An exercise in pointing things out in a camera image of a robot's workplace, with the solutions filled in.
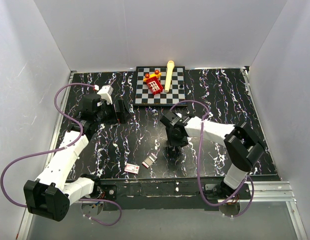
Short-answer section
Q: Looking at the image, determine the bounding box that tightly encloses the black base frame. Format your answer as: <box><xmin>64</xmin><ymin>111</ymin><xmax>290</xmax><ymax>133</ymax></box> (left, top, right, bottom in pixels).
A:
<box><xmin>72</xmin><ymin>172</ymin><xmax>253</xmax><ymax>212</ymax></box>

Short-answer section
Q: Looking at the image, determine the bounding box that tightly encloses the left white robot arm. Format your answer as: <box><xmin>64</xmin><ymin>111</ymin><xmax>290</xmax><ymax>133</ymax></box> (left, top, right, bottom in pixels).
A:
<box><xmin>23</xmin><ymin>93</ymin><xmax>131</xmax><ymax>222</ymax></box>

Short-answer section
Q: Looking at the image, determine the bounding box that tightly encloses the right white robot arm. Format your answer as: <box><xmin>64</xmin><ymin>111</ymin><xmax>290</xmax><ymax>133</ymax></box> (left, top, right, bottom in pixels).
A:
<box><xmin>160</xmin><ymin>111</ymin><xmax>266</xmax><ymax>199</ymax></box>

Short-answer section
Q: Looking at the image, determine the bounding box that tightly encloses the purple cable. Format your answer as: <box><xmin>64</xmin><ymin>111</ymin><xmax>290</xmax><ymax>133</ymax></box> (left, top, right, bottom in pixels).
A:
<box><xmin>169</xmin><ymin>100</ymin><xmax>255</xmax><ymax>217</ymax></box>
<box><xmin>0</xmin><ymin>83</ymin><xmax>123</xmax><ymax>227</ymax></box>

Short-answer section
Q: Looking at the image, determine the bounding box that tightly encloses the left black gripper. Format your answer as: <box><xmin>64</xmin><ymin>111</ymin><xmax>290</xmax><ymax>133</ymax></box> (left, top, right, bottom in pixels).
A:
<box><xmin>95</xmin><ymin>99</ymin><xmax>132</xmax><ymax>125</ymax></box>

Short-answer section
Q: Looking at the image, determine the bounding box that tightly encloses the black white chessboard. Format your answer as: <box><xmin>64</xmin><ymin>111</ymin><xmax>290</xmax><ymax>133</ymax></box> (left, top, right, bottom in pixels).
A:
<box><xmin>134</xmin><ymin>65</ymin><xmax>188</xmax><ymax>107</ymax></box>

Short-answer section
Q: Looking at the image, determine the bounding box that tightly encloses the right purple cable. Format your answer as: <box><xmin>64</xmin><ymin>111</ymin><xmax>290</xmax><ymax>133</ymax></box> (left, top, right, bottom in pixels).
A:
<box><xmin>169</xmin><ymin>100</ymin><xmax>255</xmax><ymax>217</ymax></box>

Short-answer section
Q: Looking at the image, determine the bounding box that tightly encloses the red toy brick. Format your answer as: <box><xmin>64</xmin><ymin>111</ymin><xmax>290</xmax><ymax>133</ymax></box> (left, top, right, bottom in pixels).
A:
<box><xmin>146</xmin><ymin>77</ymin><xmax>163</xmax><ymax>95</ymax></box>

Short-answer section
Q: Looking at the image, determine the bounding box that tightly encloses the yellow toy piece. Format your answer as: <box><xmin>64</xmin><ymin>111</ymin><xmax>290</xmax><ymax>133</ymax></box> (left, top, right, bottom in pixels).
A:
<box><xmin>143</xmin><ymin>70</ymin><xmax>162</xmax><ymax>82</ymax></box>

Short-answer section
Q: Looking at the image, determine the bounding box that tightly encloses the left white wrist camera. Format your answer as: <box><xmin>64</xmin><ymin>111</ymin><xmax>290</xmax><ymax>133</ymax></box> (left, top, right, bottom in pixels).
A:
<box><xmin>97</xmin><ymin>85</ymin><xmax>114</xmax><ymax>105</ymax></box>

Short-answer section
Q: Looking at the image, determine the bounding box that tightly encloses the cream toy microphone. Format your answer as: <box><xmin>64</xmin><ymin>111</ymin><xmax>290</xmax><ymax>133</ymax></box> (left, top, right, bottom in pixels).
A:
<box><xmin>164</xmin><ymin>60</ymin><xmax>175</xmax><ymax>93</ymax></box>

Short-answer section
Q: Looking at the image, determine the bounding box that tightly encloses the red white staple box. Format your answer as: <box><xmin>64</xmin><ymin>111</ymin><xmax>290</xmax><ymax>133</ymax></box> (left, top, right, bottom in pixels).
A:
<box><xmin>124</xmin><ymin>163</ymin><xmax>140</xmax><ymax>175</ymax></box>

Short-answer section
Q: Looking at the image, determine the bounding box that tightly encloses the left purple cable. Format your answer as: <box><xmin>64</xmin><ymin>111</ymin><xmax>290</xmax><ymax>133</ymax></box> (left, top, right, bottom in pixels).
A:
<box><xmin>0</xmin><ymin>83</ymin><xmax>123</xmax><ymax>227</ymax></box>

